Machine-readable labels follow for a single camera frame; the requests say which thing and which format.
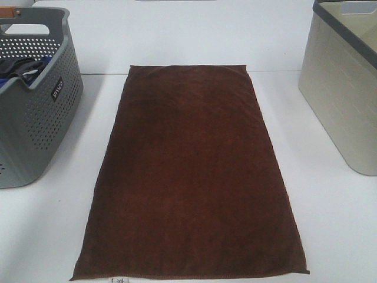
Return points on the brown towel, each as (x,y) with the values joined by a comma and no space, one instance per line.
(190,187)

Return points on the grey perforated plastic basket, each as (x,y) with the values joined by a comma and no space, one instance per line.
(41,87)

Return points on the beige basket with grey rim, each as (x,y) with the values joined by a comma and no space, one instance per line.
(338,78)

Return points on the black cloth in basket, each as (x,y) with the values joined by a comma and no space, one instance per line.
(20,69)

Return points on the blue cloth in basket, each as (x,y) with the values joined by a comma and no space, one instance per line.
(35,75)

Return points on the brown leather basket handle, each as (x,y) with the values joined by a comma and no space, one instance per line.
(9,12)

